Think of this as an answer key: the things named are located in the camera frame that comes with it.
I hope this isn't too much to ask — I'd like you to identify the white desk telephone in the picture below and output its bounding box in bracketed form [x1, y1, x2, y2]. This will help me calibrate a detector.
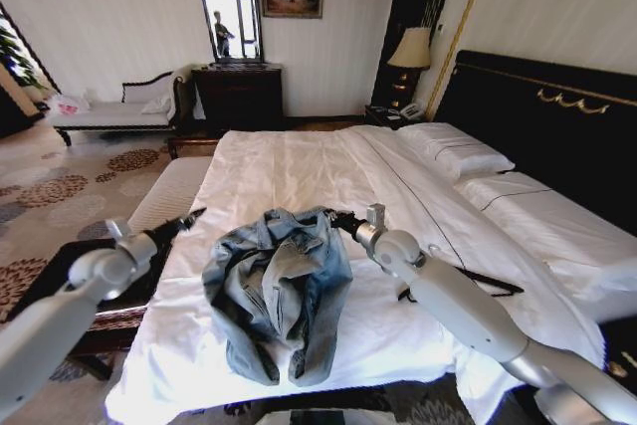
[397, 102, 427, 121]

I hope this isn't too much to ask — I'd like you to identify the white pillow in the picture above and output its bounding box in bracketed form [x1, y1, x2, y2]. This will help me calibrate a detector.
[453, 170, 637, 297]
[396, 120, 517, 183]

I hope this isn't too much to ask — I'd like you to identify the dark cabinet with gold trim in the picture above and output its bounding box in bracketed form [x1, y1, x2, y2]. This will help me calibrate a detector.
[594, 318, 637, 399]

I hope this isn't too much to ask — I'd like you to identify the white chaise longue dark frame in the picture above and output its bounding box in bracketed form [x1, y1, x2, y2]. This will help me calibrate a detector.
[51, 65, 196, 148]

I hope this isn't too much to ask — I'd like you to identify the white upholstered bench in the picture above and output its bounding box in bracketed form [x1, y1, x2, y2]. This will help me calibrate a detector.
[125, 135, 220, 238]

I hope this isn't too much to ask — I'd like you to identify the white cushion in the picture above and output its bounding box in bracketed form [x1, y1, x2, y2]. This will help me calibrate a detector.
[139, 93, 173, 116]

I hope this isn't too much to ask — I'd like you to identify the white plastic bag pink print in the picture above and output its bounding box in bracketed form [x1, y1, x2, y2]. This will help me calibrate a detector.
[47, 91, 95, 116]

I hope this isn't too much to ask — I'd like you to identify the person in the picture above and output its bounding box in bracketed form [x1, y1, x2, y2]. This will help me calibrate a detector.
[212, 10, 236, 59]

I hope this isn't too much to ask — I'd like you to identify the bed with white duvet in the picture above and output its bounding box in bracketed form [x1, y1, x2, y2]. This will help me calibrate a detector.
[106, 120, 637, 424]

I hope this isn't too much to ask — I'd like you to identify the light blue denim jacket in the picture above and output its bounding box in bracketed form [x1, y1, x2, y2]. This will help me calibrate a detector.
[201, 205, 354, 387]

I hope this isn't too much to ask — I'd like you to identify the dark framed wall mirror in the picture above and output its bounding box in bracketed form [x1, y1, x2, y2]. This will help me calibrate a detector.
[189, 0, 266, 67]

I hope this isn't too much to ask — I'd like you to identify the dark wooden dresser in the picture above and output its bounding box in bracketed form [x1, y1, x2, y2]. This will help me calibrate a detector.
[190, 63, 286, 136]

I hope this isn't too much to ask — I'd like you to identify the table lamp with cream shade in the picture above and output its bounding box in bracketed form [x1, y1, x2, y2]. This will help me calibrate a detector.
[386, 27, 432, 110]

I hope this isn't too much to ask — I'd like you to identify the green potted plant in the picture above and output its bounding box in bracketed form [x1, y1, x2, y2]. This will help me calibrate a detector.
[0, 14, 47, 94]

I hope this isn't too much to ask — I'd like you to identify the dark wooden low table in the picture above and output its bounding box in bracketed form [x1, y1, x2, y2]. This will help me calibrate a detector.
[3, 239, 168, 382]

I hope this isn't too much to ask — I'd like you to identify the dark wooden nightstand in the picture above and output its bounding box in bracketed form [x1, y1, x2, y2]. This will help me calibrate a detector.
[363, 104, 430, 131]

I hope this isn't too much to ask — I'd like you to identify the black headboard with gold ornament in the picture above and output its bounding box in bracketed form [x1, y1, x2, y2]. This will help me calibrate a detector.
[434, 49, 637, 253]

